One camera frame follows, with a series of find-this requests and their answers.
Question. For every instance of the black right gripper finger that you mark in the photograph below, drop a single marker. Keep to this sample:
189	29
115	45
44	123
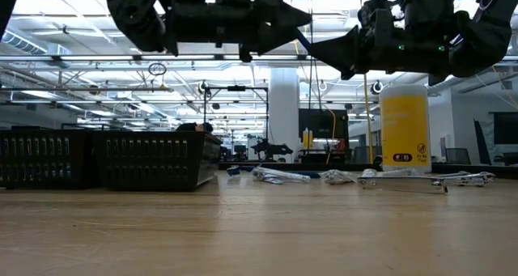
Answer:
356	49

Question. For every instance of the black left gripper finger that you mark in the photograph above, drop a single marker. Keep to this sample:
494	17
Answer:
267	25

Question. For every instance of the blue disposable razor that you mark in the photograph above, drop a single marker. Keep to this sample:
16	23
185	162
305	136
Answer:
233	171
302	39

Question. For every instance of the clear small toiletry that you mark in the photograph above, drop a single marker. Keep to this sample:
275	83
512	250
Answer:
338	177
279	175
469	179
388	172

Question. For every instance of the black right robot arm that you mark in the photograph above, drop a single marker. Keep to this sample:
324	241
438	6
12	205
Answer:
485	37

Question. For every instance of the black background robot arm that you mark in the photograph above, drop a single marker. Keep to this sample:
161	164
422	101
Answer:
269	149

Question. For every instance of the black display panel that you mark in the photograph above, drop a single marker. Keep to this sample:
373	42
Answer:
323	122

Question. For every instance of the white square pillar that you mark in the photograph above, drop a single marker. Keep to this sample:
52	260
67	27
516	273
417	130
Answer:
283	114

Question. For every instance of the yellow wipes canister white lid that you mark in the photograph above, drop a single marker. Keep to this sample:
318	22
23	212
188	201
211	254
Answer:
404	130

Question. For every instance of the person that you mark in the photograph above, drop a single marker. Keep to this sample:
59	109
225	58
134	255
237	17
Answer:
186	127

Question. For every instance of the black mesh office chair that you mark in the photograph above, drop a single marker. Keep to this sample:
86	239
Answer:
458	156

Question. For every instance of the black leaning board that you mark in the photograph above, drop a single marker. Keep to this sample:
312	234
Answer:
482	146

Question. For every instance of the black plastic mesh basket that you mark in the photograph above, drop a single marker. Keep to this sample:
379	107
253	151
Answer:
154	162
44	158

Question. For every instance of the silver ventilation duct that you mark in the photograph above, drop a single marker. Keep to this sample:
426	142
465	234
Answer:
24	43
465	83

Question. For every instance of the black metal gantry frame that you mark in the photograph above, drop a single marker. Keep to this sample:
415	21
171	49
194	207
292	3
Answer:
236	88

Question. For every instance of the black wall monitor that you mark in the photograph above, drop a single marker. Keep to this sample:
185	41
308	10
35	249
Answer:
506	128

